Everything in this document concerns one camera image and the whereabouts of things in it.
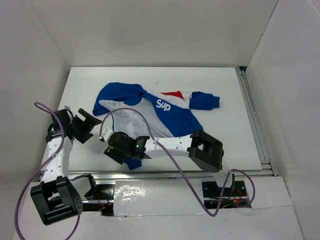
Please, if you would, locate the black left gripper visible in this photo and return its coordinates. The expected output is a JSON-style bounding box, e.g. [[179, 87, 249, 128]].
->
[[67, 108, 102, 144]]

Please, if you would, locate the blue white red jacket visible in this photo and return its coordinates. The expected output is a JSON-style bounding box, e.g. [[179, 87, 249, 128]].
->
[[92, 82, 220, 170]]

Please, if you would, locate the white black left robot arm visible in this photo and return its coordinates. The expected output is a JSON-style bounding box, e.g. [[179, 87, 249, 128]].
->
[[30, 108, 101, 226]]

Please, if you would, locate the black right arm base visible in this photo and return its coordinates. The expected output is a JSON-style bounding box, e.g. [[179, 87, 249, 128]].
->
[[202, 180, 249, 210]]

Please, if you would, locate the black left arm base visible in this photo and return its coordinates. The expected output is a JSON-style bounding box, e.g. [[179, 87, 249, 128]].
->
[[82, 174, 115, 217]]

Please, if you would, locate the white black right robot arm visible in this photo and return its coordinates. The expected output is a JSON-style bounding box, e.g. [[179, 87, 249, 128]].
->
[[99, 128, 236, 196]]

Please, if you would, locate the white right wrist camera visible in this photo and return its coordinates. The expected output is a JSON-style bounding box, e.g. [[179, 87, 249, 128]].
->
[[99, 128, 114, 142]]

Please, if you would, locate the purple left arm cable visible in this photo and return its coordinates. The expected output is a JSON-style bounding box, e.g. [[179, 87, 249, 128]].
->
[[15, 101, 81, 240]]

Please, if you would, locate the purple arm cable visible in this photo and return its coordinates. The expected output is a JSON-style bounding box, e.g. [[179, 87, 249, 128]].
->
[[99, 107, 256, 218], [15, 101, 81, 240]]

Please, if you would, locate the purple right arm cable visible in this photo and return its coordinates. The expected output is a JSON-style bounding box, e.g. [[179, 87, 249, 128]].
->
[[99, 107, 256, 218]]

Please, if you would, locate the aluminium side rail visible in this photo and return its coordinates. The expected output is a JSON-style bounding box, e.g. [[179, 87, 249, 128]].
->
[[235, 66, 279, 177]]

